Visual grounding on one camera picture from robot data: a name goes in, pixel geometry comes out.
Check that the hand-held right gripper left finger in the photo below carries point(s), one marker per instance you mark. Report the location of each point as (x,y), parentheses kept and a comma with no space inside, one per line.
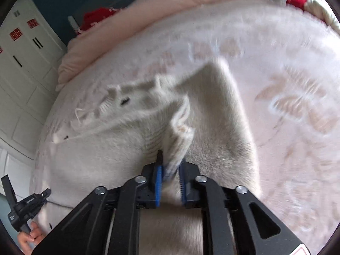
(158,186)

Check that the red cloth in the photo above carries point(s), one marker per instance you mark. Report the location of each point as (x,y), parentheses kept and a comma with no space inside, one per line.
(97,17)
(296,1)

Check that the pink floral blanket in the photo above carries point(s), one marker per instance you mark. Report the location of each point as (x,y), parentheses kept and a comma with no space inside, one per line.
(292,58)

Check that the cream knitted blanket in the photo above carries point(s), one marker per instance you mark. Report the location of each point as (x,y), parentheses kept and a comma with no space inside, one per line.
(325,13)

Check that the pink quilt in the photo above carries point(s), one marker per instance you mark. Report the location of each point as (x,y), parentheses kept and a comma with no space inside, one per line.
(159,5)

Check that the white wardrobe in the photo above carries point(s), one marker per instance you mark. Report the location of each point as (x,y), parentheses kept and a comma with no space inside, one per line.
(24,85)

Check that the person's left hand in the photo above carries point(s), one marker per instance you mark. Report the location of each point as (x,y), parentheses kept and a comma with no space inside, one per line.
(33,235)

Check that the beige knit sweater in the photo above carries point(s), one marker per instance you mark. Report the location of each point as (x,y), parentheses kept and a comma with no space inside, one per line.
(212,111)

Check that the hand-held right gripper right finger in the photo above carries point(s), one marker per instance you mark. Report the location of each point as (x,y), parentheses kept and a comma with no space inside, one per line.
(182,188)

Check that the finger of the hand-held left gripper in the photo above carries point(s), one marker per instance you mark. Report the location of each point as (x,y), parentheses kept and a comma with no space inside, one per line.
(7,188)
(45,192)

